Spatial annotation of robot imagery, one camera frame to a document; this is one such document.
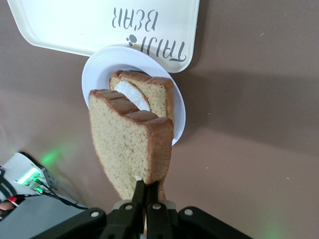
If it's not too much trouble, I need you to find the cream tray with bear print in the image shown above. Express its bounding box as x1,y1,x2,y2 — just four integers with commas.
6,0,201,74

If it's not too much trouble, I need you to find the brown bread slice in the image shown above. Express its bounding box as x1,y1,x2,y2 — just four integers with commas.
89,89,174,204
109,70,175,125

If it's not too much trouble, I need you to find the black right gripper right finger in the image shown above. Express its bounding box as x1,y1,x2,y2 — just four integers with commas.
146,181,175,239

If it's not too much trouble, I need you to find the fried egg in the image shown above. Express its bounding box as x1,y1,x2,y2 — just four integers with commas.
114,80,152,112

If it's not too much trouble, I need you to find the black base cable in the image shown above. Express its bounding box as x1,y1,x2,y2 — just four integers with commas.
37,183,88,210

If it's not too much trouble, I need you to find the white round plate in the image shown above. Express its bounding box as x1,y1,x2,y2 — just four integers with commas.
81,44,187,147

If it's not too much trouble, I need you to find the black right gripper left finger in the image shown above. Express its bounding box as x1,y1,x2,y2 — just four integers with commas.
99,179,147,239

